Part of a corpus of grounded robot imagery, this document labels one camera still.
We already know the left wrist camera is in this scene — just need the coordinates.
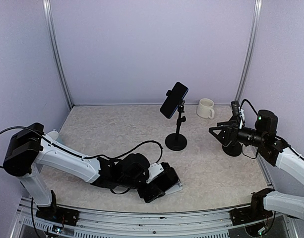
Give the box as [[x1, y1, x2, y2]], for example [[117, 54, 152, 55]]
[[146, 162, 164, 184]]

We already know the light blue mug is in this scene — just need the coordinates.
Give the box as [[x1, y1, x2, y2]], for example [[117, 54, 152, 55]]
[[47, 130, 60, 142]]

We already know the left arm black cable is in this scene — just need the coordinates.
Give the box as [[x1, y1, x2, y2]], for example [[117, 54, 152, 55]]
[[0, 126, 165, 169]]

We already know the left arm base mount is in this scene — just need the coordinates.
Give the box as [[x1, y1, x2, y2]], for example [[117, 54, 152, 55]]
[[36, 190, 79, 227]]

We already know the black tall phone stand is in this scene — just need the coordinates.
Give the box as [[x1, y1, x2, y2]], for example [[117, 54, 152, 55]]
[[165, 97, 187, 151]]

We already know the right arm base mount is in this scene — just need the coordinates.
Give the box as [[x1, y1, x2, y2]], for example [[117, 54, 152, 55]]
[[229, 188, 275, 226]]

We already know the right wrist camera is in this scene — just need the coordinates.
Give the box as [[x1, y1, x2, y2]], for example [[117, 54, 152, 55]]
[[231, 101, 245, 125]]

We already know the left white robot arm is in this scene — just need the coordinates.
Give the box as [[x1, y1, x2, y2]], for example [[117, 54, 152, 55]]
[[2, 122, 182, 221]]

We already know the blue phone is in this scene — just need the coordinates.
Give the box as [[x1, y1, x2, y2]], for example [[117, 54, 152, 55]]
[[160, 82, 188, 119]]

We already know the front aluminium rail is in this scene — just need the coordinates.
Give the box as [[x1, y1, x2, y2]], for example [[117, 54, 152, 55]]
[[8, 198, 298, 238]]

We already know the aluminium frame post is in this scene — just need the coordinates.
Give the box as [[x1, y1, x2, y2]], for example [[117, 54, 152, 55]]
[[235, 0, 262, 100], [43, 0, 74, 111]]

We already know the left aluminium frame post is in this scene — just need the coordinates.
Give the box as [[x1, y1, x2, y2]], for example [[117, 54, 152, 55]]
[[43, 0, 74, 111]]

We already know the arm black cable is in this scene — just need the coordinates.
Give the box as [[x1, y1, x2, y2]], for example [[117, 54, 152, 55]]
[[241, 98, 260, 116], [0, 126, 165, 169]]

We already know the cream ceramic mug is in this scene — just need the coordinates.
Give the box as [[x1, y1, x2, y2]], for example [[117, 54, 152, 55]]
[[196, 98, 215, 119]]

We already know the right aluminium frame post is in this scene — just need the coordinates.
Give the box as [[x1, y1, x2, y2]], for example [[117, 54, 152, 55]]
[[235, 0, 262, 100]]

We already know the black phone red case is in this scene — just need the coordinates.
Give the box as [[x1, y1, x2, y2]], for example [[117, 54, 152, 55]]
[[158, 170, 179, 192]]

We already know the silver folding phone stand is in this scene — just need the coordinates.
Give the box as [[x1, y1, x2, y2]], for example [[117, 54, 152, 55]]
[[165, 181, 183, 195]]

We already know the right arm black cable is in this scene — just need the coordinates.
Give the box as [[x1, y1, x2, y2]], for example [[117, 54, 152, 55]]
[[241, 98, 260, 116]]

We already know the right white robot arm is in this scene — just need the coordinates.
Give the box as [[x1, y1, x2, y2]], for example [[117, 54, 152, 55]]
[[209, 110, 304, 225]]

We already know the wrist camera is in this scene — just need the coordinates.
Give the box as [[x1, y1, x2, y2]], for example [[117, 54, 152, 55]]
[[231, 101, 245, 125], [146, 162, 164, 184]]

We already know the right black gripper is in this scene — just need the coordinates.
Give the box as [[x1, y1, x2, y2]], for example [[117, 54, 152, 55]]
[[209, 119, 266, 147]]

